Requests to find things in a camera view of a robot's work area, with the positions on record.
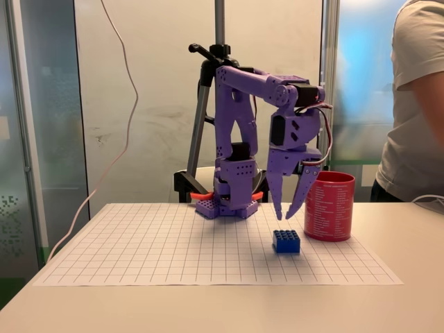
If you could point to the blue toy brick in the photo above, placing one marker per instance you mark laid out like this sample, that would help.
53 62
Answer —
286 243

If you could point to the purple robot arm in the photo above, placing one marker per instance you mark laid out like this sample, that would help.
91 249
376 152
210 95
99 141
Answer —
243 83

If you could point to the red cup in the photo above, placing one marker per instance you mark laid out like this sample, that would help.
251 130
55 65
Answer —
329 211

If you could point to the black orange table clamp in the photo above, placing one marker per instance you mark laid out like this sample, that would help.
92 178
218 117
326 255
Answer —
263 180
184 184

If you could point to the person in grey t-shirt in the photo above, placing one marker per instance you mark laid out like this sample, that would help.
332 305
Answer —
406 156

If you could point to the white grid paper sheet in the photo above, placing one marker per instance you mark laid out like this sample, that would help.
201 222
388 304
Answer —
173 249

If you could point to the grey black tripod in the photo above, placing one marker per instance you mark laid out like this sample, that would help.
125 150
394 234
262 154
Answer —
220 21

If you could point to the grey metal frame post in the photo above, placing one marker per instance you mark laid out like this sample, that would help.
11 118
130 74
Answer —
329 41
27 138

